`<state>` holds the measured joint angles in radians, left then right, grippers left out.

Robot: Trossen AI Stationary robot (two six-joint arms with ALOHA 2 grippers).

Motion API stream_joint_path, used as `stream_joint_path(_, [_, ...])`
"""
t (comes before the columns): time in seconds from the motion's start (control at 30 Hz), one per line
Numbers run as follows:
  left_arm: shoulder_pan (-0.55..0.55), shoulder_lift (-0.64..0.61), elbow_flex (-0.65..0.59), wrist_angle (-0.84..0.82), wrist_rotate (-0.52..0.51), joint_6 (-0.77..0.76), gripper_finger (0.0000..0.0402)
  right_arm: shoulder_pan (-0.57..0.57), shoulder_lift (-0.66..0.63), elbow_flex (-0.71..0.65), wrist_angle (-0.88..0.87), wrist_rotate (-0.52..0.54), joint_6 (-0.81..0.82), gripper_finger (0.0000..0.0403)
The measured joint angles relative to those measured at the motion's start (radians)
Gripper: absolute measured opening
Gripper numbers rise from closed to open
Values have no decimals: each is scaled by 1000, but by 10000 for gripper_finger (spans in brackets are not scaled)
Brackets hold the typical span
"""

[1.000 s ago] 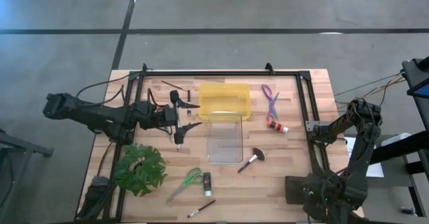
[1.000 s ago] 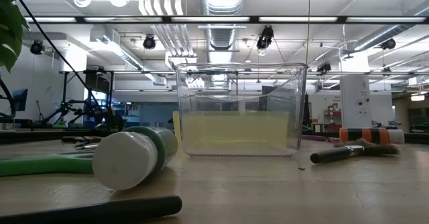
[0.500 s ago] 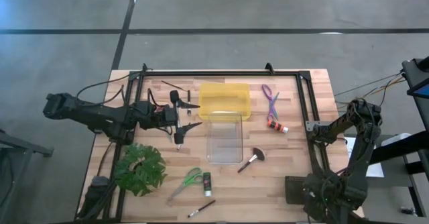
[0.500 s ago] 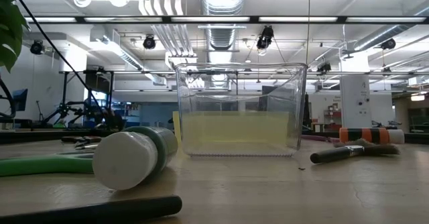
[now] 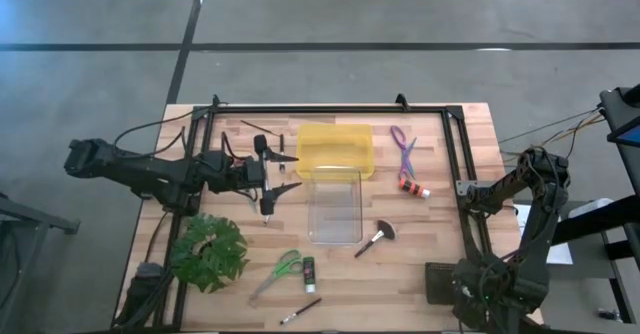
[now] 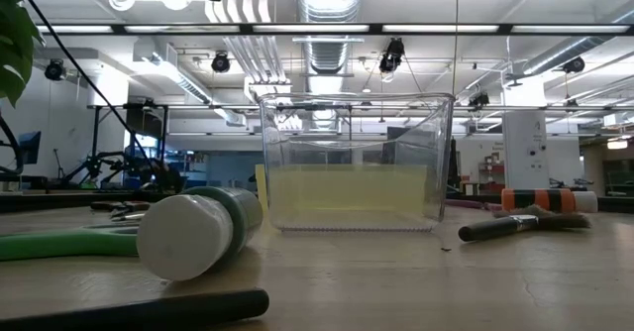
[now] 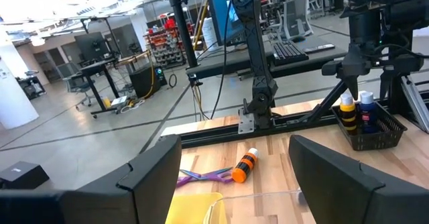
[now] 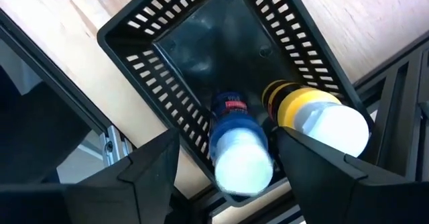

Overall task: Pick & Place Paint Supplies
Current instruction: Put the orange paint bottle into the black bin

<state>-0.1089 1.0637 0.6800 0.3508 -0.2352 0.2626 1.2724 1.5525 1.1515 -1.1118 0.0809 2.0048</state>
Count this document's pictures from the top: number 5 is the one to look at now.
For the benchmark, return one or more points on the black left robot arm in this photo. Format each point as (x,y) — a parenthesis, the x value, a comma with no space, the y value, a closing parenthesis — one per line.
(150,174)

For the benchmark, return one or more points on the yellow plastic bin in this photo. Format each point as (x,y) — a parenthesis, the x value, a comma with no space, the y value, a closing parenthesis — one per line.
(334,146)

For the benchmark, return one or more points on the white paper sheet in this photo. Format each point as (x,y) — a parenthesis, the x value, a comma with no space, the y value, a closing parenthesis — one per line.
(562,256)

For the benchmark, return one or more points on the black stand with blue screen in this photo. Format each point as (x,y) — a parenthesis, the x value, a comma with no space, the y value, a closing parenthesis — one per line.
(622,119)

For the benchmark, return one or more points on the black aluminium table frame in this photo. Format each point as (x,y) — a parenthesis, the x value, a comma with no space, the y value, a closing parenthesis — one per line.
(330,109)

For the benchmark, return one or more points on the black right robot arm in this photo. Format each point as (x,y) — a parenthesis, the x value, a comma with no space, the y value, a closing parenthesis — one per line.
(545,174)

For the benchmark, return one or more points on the black mesh bottle holder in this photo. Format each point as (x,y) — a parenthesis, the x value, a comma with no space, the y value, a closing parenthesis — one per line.
(439,284)

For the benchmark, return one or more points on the grey side table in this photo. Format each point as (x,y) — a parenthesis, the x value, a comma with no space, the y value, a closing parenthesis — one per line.
(30,219)

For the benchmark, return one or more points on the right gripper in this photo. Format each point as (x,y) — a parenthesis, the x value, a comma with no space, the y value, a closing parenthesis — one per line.
(477,294)

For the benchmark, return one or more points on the black pen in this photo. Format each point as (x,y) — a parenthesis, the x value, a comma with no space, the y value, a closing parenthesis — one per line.
(302,310)

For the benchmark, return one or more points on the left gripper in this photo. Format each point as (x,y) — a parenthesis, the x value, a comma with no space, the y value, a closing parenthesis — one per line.
(263,174)

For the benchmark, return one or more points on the orange black striped paint bottle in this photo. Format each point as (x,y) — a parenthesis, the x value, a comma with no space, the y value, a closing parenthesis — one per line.
(412,187)

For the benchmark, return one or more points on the artificial green leaf plant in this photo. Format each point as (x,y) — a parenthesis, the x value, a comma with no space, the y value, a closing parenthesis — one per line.
(210,251)

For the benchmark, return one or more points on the clear plastic bin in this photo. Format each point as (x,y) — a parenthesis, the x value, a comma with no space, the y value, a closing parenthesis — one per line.
(334,209)

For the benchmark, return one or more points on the green glue stick white cap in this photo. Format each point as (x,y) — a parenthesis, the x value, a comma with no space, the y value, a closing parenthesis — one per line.
(309,271)

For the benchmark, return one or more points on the slim black paintbrush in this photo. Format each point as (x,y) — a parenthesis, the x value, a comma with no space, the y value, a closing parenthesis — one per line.
(282,154)

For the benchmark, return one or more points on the thin paintbrush gold ferrule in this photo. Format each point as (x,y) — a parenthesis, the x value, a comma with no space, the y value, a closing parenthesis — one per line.
(260,128)

